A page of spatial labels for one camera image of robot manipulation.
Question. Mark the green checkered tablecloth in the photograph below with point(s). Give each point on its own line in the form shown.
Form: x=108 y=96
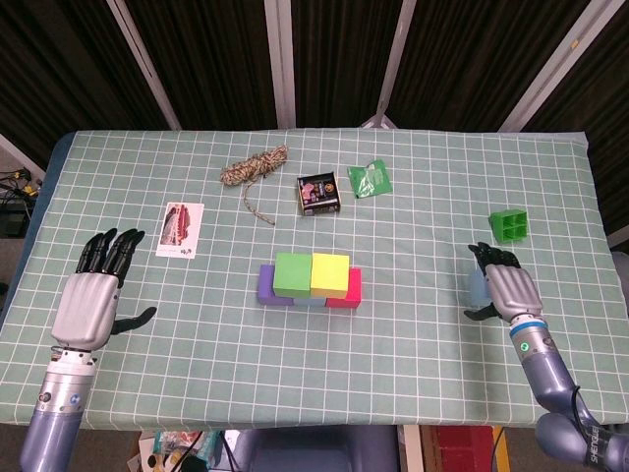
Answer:
x=314 y=383

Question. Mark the red box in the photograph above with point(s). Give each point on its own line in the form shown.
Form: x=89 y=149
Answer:
x=464 y=450

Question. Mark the light blue foam cube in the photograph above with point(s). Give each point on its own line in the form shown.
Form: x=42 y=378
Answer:
x=476 y=290
x=309 y=301

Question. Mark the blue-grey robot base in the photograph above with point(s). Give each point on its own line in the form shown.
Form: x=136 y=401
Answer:
x=319 y=450

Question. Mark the white postcard with red picture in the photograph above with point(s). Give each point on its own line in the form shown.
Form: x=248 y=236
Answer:
x=179 y=230

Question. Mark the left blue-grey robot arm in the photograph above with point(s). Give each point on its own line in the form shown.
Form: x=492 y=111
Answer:
x=56 y=413

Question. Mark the white table leg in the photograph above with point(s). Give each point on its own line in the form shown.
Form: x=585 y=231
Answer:
x=413 y=450

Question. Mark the green foil packet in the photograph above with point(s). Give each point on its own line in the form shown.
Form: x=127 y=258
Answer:
x=369 y=179

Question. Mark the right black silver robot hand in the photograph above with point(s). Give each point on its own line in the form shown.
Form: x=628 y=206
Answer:
x=513 y=292

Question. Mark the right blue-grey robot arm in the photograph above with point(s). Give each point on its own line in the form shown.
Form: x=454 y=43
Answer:
x=560 y=393

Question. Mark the green foam cube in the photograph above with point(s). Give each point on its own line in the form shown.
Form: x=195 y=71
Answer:
x=292 y=274

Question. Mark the dark pleated curtain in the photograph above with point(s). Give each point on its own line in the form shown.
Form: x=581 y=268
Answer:
x=221 y=59

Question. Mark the pink foam cube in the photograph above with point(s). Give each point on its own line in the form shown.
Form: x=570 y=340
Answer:
x=354 y=290

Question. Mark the purple foam cube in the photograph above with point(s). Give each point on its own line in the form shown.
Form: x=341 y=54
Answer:
x=265 y=285

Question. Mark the green plastic grid tray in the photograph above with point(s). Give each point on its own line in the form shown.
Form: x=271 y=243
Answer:
x=510 y=227

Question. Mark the yellow foam cube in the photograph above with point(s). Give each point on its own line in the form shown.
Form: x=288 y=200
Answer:
x=329 y=273

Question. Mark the small black box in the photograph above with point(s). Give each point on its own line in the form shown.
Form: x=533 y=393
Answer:
x=318 y=193

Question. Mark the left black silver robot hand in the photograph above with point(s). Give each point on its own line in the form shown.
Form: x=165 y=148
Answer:
x=86 y=310

